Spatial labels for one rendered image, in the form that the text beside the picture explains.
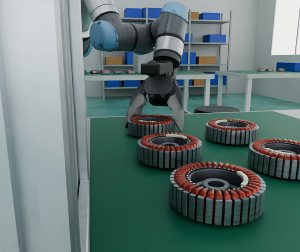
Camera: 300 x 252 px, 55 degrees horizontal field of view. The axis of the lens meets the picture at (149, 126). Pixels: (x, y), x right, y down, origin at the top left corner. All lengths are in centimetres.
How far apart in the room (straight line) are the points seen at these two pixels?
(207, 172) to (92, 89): 693
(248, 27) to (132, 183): 799
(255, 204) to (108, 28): 57
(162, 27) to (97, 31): 17
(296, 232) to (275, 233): 2
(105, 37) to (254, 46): 772
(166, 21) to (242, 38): 746
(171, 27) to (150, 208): 53
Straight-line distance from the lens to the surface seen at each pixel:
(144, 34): 84
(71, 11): 35
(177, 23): 79
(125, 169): 48
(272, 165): 47
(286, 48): 728
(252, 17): 839
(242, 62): 824
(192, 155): 48
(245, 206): 33
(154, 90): 71
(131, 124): 66
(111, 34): 77
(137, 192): 40
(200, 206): 32
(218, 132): 61
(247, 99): 363
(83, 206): 31
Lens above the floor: 92
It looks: 13 degrees down
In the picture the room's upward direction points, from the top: straight up
